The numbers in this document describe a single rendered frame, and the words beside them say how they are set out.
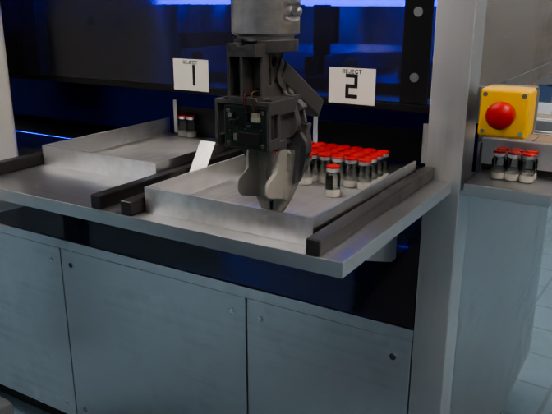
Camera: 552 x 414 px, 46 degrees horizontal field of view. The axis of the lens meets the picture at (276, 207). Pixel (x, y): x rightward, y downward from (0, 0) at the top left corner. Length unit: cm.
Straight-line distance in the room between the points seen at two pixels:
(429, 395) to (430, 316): 15
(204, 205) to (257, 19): 26
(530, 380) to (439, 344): 114
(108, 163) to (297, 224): 44
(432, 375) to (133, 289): 71
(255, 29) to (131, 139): 70
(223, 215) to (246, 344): 61
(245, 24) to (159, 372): 105
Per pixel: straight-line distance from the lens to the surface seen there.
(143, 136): 139
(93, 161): 113
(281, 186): 76
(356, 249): 77
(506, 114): 101
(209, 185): 101
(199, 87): 129
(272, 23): 70
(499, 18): 120
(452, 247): 111
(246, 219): 81
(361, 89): 111
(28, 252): 180
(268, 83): 71
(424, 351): 121
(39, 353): 192
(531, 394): 224
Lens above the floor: 115
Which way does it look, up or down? 17 degrees down
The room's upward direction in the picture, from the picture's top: straight up
